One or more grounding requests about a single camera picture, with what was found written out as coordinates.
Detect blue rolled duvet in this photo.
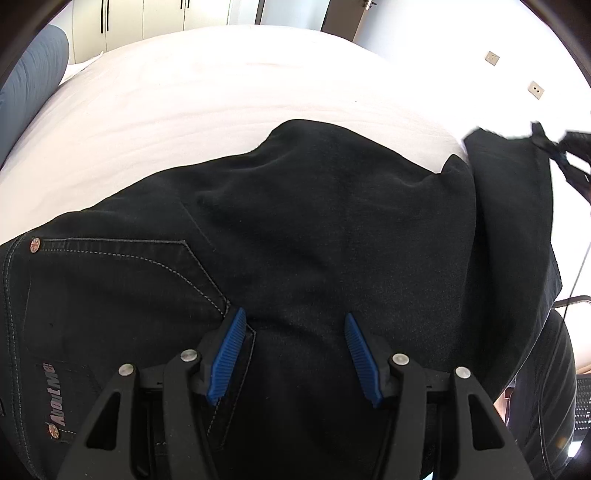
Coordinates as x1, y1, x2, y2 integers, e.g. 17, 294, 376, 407
1, 25, 69, 165

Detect dark brown door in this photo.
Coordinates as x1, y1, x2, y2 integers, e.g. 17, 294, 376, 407
321, 0, 376, 41

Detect cream wardrobe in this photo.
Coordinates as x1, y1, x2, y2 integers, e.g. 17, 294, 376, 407
68, 0, 267, 66

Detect black denim pants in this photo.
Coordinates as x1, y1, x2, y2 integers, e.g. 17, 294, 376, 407
1, 120, 561, 479

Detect upper beige wall socket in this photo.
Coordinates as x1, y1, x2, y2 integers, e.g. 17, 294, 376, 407
485, 51, 499, 66

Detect beige wall socket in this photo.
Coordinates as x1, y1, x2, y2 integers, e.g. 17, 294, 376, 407
528, 81, 544, 99
485, 51, 499, 66

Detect white bed mattress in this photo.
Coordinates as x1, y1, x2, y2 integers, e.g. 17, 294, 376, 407
0, 23, 591, 245

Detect person's dark trouser leg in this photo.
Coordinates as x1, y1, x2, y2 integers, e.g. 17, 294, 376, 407
508, 310, 577, 479

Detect lower beige wall socket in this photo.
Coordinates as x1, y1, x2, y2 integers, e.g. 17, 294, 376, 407
528, 81, 544, 99

